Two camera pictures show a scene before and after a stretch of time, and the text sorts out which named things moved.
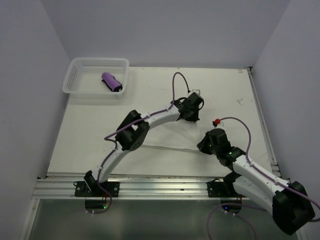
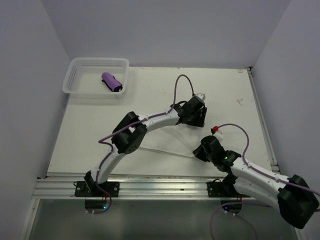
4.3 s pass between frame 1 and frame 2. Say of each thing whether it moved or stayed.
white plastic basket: stayed
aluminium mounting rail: stayed
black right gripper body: moved
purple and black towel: stayed
